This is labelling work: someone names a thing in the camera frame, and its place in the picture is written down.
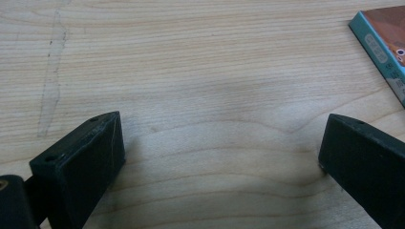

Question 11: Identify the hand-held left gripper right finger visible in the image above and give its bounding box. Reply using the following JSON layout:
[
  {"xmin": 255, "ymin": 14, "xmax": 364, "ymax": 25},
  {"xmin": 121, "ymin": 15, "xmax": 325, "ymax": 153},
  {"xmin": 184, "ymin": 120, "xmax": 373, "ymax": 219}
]
[{"xmin": 317, "ymin": 113, "xmax": 405, "ymax": 229}]

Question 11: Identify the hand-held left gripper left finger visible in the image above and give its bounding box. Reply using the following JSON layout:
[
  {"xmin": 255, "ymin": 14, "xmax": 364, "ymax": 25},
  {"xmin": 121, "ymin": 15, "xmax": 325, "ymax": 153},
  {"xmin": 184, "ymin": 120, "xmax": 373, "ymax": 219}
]
[{"xmin": 29, "ymin": 111, "xmax": 126, "ymax": 229}]

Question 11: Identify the teal picture book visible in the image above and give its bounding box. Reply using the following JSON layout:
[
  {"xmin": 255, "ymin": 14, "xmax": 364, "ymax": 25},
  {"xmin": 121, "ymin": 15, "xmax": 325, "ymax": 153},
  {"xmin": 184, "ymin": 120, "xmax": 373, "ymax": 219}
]
[{"xmin": 348, "ymin": 5, "xmax": 405, "ymax": 110}]

